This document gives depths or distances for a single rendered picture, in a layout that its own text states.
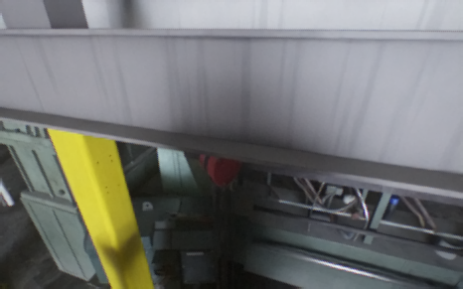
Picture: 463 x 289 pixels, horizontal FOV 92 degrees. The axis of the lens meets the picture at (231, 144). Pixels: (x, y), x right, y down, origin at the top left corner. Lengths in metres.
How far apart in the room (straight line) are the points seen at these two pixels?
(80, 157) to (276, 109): 0.46
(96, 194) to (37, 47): 0.36
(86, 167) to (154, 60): 0.32
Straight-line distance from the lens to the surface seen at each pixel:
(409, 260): 1.95
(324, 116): 0.39
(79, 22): 0.60
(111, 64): 0.52
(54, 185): 1.93
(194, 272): 1.60
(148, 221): 1.49
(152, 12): 0.96
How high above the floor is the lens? 1.89
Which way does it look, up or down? 27 degrees down
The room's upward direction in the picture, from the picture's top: straight up
